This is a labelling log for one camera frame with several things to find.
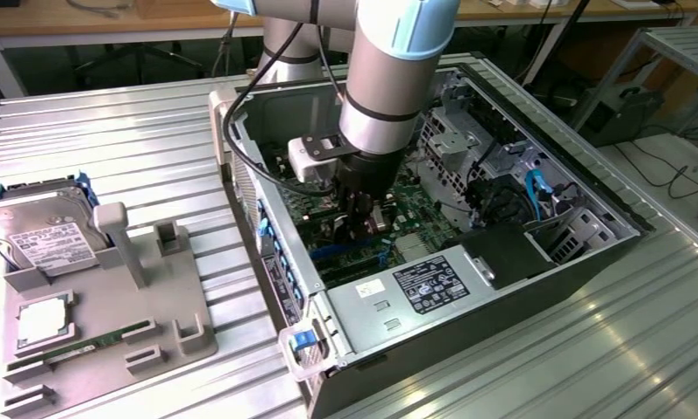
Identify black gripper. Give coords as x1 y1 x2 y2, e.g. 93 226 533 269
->
332 149 409 245

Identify CPU socket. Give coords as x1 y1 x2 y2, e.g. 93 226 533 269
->
372 203 401 236

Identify green motherboard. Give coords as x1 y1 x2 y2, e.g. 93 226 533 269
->
267 143 484 285

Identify silver disk bay cage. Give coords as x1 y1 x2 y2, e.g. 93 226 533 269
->
421 103 505 187

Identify blue RAM slot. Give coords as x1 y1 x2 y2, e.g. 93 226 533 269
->
308 241 360 281

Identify silver power supply unit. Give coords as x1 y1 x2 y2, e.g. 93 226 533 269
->
324 243 560 355

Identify open black PC case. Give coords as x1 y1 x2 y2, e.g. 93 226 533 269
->
207 60 657 418

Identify black box on floor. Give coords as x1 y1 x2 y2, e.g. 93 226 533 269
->
587 86 667 148

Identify black tripod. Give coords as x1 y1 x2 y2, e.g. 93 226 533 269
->
72 39 207 82

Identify wooden desk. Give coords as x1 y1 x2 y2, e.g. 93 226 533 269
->
0 0 698 100

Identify grey parts rack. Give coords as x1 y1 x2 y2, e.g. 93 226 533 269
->
0 202 221 418

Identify hard disk drive white label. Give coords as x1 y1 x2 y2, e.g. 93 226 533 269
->
0 190 111 280

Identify metal slat side table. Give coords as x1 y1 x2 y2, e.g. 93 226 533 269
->
573 24 698 132

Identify green RAM stick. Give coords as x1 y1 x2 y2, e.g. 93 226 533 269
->
5 319 153 366

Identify CPU chip silver lid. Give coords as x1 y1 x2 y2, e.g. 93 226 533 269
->
15 299 79 351

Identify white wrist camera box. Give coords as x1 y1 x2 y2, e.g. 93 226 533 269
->
287 136 357 183

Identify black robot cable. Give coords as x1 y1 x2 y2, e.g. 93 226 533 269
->
221 0 345 196

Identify blue SATA wire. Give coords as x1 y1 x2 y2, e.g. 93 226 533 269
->
523 168 555 224

